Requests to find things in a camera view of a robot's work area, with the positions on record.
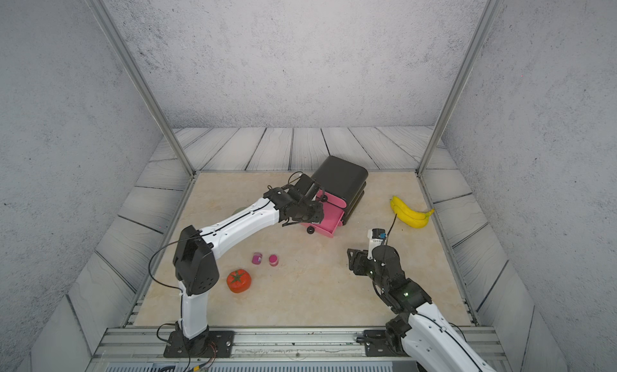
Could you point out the magenta paint can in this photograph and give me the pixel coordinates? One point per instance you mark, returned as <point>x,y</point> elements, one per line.
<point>273,260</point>
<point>257,258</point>

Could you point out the light green bowl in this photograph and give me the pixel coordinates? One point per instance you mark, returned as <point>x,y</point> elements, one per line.
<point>238,210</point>

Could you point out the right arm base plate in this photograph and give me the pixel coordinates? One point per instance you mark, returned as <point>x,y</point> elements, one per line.
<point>376,344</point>

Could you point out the metal frame post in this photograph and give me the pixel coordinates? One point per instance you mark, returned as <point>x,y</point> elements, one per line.
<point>473,51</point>
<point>112,34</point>

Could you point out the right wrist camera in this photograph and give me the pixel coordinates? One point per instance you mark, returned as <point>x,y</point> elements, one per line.
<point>377,237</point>

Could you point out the left metal frame post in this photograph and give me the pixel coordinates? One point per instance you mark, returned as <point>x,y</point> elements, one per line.
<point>112,34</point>

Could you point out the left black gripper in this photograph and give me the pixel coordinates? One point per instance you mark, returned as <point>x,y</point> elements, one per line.
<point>318,215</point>

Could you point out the right metal frame post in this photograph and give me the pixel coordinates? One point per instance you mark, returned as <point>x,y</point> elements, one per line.
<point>473,51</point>

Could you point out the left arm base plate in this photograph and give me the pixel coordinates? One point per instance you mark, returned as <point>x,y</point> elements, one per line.
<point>214,344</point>

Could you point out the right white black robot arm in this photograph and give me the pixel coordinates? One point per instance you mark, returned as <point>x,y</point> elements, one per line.
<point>418,329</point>

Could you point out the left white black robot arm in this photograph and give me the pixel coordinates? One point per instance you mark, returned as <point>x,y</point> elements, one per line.
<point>195,258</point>

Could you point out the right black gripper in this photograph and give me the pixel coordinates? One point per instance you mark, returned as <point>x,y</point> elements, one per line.
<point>360,259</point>

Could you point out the pink bottom drawer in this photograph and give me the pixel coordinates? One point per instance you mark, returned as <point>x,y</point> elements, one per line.
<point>332,220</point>

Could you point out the yellow banana bunch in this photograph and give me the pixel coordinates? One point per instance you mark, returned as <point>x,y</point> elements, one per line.
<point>410,217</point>

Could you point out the red tomato toy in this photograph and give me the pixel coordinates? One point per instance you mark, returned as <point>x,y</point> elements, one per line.
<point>239,281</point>

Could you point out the front aluminium rail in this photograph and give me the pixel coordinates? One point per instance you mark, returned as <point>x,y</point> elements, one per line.
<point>322,344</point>

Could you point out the black drawer cabinet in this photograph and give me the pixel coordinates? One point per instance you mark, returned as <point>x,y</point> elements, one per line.
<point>342,183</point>

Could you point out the magenta paint can upright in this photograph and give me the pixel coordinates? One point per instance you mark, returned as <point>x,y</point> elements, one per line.
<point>273,260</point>

